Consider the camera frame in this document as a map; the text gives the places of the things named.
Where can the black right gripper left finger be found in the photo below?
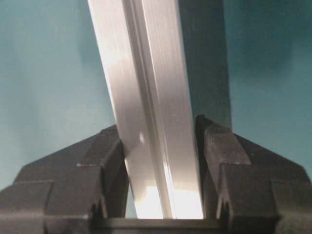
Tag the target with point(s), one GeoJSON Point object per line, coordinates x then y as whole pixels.
{"type": "Point", "coordinates": [69, 190]}

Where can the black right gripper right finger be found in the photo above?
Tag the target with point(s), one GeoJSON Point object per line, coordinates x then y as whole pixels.
{"type": "Point", "coordinates": [248, 188]}

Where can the silver aluminium metal rail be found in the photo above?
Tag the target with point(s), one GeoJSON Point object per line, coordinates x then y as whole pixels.
{"type": "Point", "coordinates": [141, 49]}

